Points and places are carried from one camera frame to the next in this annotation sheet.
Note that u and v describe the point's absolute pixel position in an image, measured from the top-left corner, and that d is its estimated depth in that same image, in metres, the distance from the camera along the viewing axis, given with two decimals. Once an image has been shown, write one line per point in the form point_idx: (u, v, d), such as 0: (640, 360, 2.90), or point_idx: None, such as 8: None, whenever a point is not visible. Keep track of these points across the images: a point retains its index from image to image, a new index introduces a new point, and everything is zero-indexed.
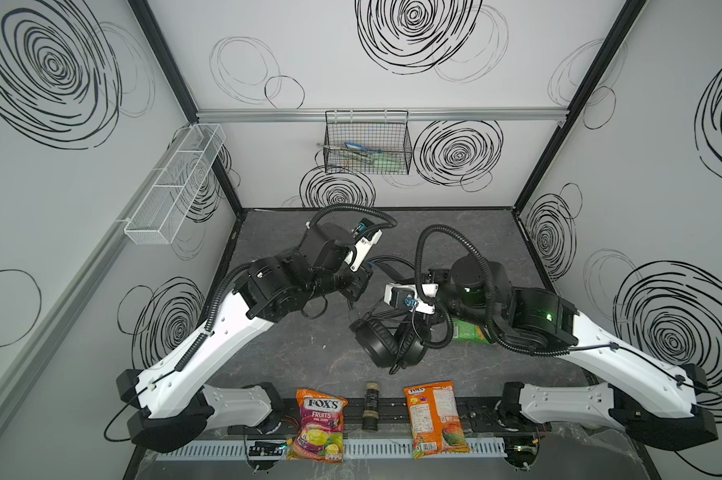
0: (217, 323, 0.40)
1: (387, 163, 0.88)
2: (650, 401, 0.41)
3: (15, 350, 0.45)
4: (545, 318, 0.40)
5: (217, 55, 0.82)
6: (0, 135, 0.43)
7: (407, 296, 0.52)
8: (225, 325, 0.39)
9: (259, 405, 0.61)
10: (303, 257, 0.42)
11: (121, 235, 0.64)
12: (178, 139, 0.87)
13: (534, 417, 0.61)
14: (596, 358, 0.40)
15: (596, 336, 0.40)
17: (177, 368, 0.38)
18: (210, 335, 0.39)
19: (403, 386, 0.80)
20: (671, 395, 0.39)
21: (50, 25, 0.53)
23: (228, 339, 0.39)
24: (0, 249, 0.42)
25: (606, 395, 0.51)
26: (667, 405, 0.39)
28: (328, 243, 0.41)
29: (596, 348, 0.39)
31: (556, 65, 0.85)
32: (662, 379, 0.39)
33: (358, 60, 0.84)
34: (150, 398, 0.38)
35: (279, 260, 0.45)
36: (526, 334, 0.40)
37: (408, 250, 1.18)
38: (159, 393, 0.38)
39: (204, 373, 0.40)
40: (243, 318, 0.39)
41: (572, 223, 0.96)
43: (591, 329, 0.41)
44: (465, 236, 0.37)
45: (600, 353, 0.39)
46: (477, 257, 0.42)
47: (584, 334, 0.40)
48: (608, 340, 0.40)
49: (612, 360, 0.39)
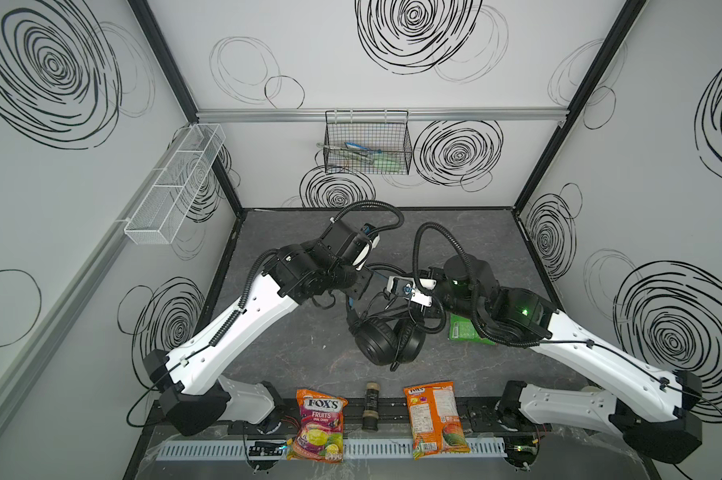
0: (249, 301, 0.42)
1: (387, 163, 0.88)
2: (634, 402, 0.42)
3: (15, 350, 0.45)
4: (523, 313, 0.45)
5: (217, 55, 0.82)
6: (0, 135, 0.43)
7: (406, 285, 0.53)
8: (257, 302, 0.42)
9: (268, 399, 0.64)
10: (326, 247, 0.48)
11: (121, 235, 0.64)
12: (178, 139, 0.87)
13: (533, 416, 0.61)
14: (571, 354, 0.43)
15: (573, 333, 0.44)
17: (212, 342, 0.40)
18: (243, 312, 0.42)
19: (403, 386, 0.80)
20: (651, 395, 0.40)
21: (50, 25, 0.53)
23: (261, 315, 0.41)
24: (0, 248, 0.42)
25: (608, 400, 0.51)
26: (650, 406, 0.40)
28: (351, 235, 0.47)
29: (571, 343, 0.43)
31: (556, 65, 0.85)
32: (643, 379, 0.40)
33: (358, 59, 0.84)
34: (181, 374, 0.39)
35: (302, 248, 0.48)
36: (506, 326, 0.45)
37: (408, 250, 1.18)
38: (192, 369, 0.39)
39: (234, 352, 0.42)
40: (275, 296, 0.42)
41: (572, 222, 0.96)
43: (569, 325, 0.44)
44: (453, 236, 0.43)
45: (575, 350, 0.43)
46: (462, 253, 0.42)
47: (559, 330, 0.44)
48: (586, 337, 0.44)
49: (586, 357, 0.42)
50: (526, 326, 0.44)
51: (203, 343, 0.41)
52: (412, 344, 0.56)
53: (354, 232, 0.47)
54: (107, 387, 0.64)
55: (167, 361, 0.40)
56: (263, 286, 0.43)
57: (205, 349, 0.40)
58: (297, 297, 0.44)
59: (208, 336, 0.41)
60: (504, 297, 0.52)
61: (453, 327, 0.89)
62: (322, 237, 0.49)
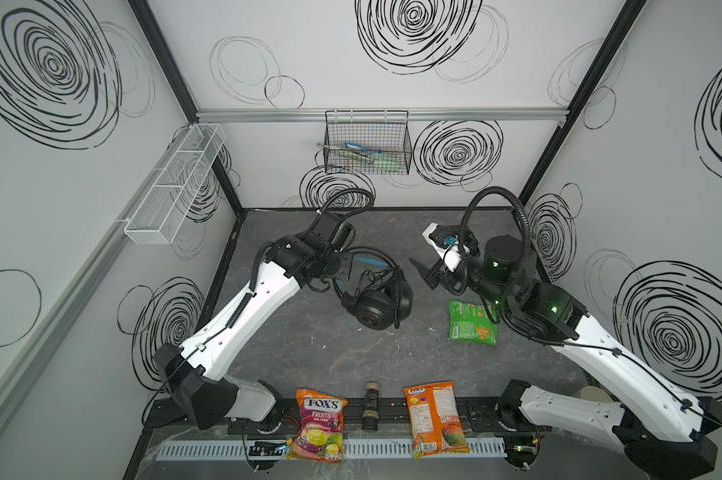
0: (258, 285, 0.46)
1: (387, 163, 0.88)
2: (646, 416, 0.41)
3: (15, 350, 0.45)
4: (552, 309, 0.43)
5: (217, 55, 0.82)
6: (0, 135, 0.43)
7: (449, 236, 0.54)
8: (266, 285, 0.46)
9: (268, 396, 0.64)
10: (317, 236, 0.54)
11: (121, 235, 0.64)
12: (178, 139, 0.87)
13: (532, 416, 0.61)
14: (595, 359, 0.41)
15: (601, 339, 0.42)
17: (229, 324, 0.43)
18: (254, 295, 0.45)
19: (403, 386, 0.80)
20: (671, 415, 0.38)
21: (50, 25, 0.53)
23: (271, 297, 0.45)
24: (0, 249, 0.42)
25: (615, 411, 0.50)
26: (662, 423, 0.40)
28: (339, 220, 0.54)
29: (597, 349, 0.41)
31: (556, 66, 0.86)
32: (665, 397, 0.39)
33: (358, 59, 0.84)
34: (203, 359, 0.41)
35: (296, 237, 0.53)
36: (531, 318, 0.44)
37: (408, 250, 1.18)
38: (210, 353, 0.41)
39: (246, 334, 0.44)
40: (282, 277, 0.47)
41: (572, 223, 0.96)
43: (597, 331, 0.43)
44: (523, 217, 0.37)
45: (599, 355, 0.41)
46: (525, 240, 0.44)
47: (587, 333, 0.42)
48: (613, 346, 0.42)
49: (611, 365, 0.41)
50: (553, 322, 0.42)
51: (217, 328, 0.43)
52: (403, 304, 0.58)
53: (339, 219, 0.54)
54: (107, 387, 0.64)
55: (181, 350, 0.41)
56: (269, 270, 0.47)
57: (222, 332, 0.42)
58: (306, 279, 0.50)
59: (221, 321, 0.43)
60: (534, 290, 0.50)
61: (453, 327, 0.89)
62: (311, 227, 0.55)
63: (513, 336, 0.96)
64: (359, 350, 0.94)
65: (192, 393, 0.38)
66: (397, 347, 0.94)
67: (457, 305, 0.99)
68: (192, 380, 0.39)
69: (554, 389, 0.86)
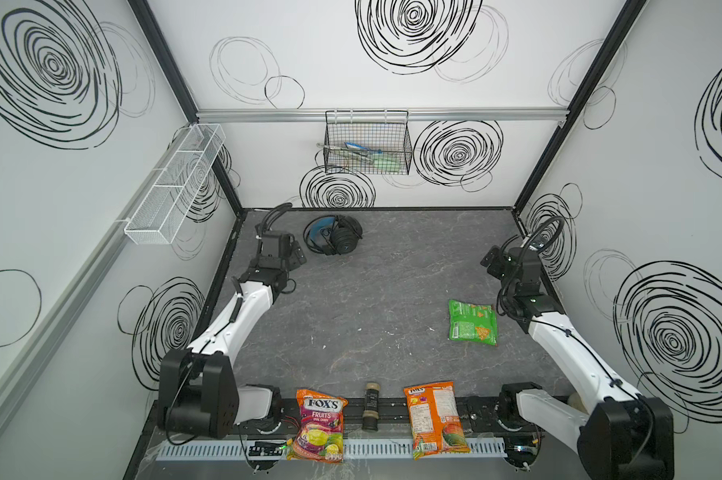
0: (248, 296, 0.56)
1: (387, 163, 0.88)
2: (583, 389, 0.46)
3: (15, 350, 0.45)
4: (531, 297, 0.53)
5: (217, 55, 0.82)
6: None
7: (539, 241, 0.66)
8: (252, 293, 0.57)
9: (263, 394, 0.63)
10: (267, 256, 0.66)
11: (121, 235, 0.64)
12: (178, 139, 0.87)
13: (523, 408, 0.63)
14: (550, 336, 0.53)
15: (561, 323, 0.55)
17: (233, 318, 0.51)
18: (244, 300, 0.55)
19: (403, 386, 0.80)
20: (597, 381, 0.45)
21: (50, 25, 0.53)
23: (257, 301, 0.55)
24: (1, 248, 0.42)
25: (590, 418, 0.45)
26: (590, 391, 0.45)
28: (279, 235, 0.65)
29: (554, 327, 0.54)
31: (556, 65, 0.85)
32: (597, 370, 0.46)
33: (358, 60, 0.84)
34: (217, 346, 0.45)
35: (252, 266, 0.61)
36: (517, 304, 0.61)
37: (408, 250, 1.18)
38: (220, 342, 0.46)
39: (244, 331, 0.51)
40: (258, 291, 0.57)
41: (572, 223, 0.96)
43: (564, 321, 0.55)
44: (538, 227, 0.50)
45: (554, 333, 0.53)
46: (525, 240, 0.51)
47: (549, 315, 0.57)
48: (569, 330, 0.53)
49: (561, 340, 0.52)
50: (527, 307, 0.59)
51: (219, 326, 0.49)
52: (355, 228, 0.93)
53: (280, 236, 0.66)
54: (107, 388, 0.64)
55: (192, 347, 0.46)
56: (253, 284, 0.59)
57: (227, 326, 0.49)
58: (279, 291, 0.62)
59: (224, 319, 0.50)
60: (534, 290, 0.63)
61: (453, 327, 0.89)
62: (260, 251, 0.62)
63: (514, 336, 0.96)
64: (359, 350, 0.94)
65: (218, 368, 0.42)
66: (397, 347, 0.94)
67: (457, 305, 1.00)
68: (215, 360, 0.43)
69: (554, 389, 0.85)
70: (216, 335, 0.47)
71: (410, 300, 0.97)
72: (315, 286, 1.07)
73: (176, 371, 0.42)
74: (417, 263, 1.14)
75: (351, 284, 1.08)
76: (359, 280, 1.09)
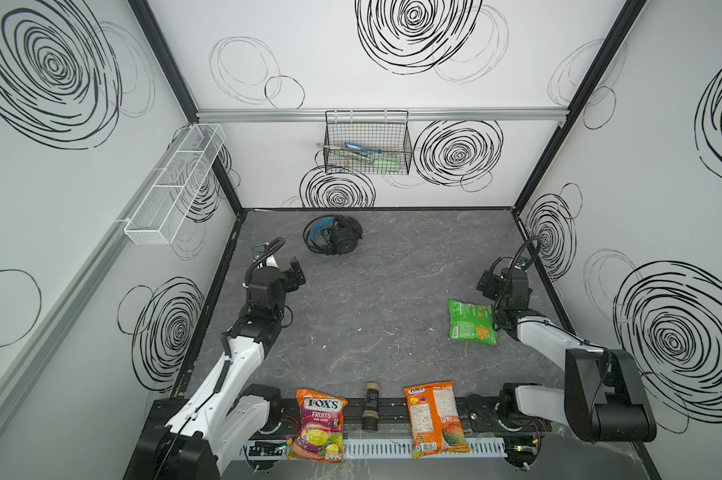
0: (236, 357, 0.53)
1: (387, 163, 0.88)
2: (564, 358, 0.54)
3: (15, 351, 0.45)
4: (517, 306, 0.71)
5: (217, 55, 0.82)
6: None
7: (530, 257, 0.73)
8: (240, 353, 0.54)
9: (258, 406, 0.63)
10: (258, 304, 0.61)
11: (121, 235, 0.64)
12: (178, 139, 0.87)
13: (521, 401, 0.63)
14: (533, 329, 0.60)
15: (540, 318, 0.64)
17: (218, 388, 0.48)
18: (231, 362, 0.52)
19: (403, 386, 0.80)
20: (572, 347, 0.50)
21: (50, 25, 0.53)
23: (247, 362, 0.53)
24: (0, 248, 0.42)
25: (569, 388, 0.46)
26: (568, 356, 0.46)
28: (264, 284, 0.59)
29: (538, 322, 0.62)
31: (556, 65, 0.85)
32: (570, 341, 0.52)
33: (358, 59, 0.84)
34: (198, 425, 0.43)
35: (243, 316, 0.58)
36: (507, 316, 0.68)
37: (408, 250, 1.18)
38: (202, 419, 0.43)
39: (230, 400, 0.49)
40: (247, 349, 0.54)
41: (572, 223, 0.96)
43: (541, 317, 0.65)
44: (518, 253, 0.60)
45: (537, 326, 0.60)
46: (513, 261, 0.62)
47: (531, 317, 0.65)
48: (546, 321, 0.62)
49: (542, 330, 0.58)
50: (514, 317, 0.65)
51: (202, 398, 0.46)
52: (354, 228, 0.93)
53: (264, 286, 0.59)
54: (107, 389, 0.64)
55: (170, 426, 0.42)
56: (242, 342, 0.56)
57: (212, 398, 0.46)
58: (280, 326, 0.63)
59: (206, 390, 0.47)
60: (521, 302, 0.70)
61: (453, 327, 0.89)
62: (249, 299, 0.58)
63: None
64: (359, 350, 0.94)
65: (197, 453, 0.39)
66: (397, 347, 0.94)
67: (457, 305, 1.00)
68: (195, 442, 0.40)
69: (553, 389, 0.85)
70: (198, 409, 0.44)
71: (410, 300, 0.97)
72: (315, 286, 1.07)
73: (152, 453, 0.39)
74: (417, 263, 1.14)
75: (351, 284, 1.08)
76: (359, 280, 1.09)
